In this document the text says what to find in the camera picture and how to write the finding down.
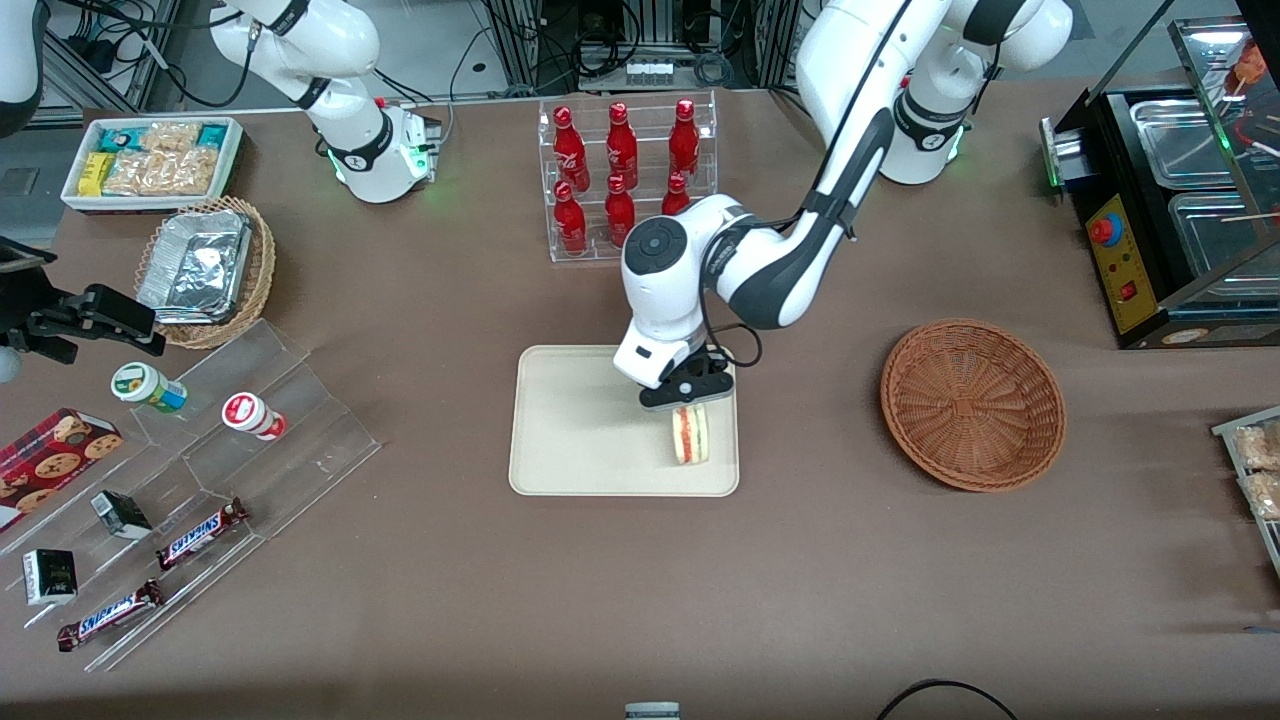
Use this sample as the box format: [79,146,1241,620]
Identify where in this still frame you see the metal snack tray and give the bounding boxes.
[1211,405,1280,580]

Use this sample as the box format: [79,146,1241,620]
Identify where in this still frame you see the black table cable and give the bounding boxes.
[876,679,1019,720]

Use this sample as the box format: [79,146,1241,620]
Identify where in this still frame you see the clear rice cracker pack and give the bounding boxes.
[104,150,167,197]
[140,121,202,157]
[160,147,222,197]

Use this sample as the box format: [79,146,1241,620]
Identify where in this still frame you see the snickers chocolate bar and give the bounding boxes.
[56,578,167,653]
[155,497,251,573]

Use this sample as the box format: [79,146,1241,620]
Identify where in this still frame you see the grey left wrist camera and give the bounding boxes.
[613,338,701,390]

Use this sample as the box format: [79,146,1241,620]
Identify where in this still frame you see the white snack bin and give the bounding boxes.
[61,116,245,214]

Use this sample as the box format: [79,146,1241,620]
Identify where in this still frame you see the clear snack pack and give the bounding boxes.
[1232,423,1280,472]
[1240,472,1280,522]

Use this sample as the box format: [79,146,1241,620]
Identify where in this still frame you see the light wicker basket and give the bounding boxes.
[134,196,277,350]

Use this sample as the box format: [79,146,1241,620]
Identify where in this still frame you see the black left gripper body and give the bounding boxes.
[639,350,737,413]

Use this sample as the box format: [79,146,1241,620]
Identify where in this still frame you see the cream plastic tray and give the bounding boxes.
[508,345,741,498]

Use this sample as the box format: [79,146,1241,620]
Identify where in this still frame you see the clear acrylic bottle rack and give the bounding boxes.
[538,90,719,264]

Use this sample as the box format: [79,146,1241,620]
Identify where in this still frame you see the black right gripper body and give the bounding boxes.
[0,270,96,364]

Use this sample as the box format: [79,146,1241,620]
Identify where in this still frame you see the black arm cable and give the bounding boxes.
[698,214,764,370]

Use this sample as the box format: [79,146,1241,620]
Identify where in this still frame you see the green label yogurt cup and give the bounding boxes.
[110,362,189,415]

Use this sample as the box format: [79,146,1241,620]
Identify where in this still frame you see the clear acrylic stepped display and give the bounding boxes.
[0,318,383,674]

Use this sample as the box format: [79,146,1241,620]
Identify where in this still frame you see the red label yogurt cup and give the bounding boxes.
[221,392,289,443]

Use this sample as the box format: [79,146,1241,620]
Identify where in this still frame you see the red cookie box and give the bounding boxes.
[0,407,124,534]

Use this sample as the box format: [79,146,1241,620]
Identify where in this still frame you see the steel warmer pan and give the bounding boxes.
[1130,97,1243,191]
[1168,190,1280,301]

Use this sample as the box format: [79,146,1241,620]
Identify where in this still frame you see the triangular sandwich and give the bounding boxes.
[670,403,713,468]

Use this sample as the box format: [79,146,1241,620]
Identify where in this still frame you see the aluminium foil container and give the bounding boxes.
[136,209,254,324]

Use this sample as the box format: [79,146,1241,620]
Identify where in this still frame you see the small black box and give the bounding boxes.
[90,490,154,542]
[22,548,80,607]

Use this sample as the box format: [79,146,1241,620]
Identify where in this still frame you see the brown wicker basket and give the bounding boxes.
[880,318,1067,493]

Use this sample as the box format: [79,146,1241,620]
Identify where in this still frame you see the black food warmer machine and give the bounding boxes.
[1040,0,1280,351]

